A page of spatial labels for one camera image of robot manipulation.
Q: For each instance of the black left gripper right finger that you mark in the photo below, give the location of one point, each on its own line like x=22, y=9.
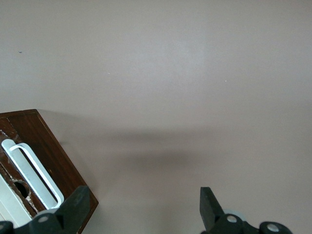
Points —
x=209, y=209

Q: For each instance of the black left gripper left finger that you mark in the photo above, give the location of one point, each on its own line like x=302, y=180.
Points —
x=70, y=209

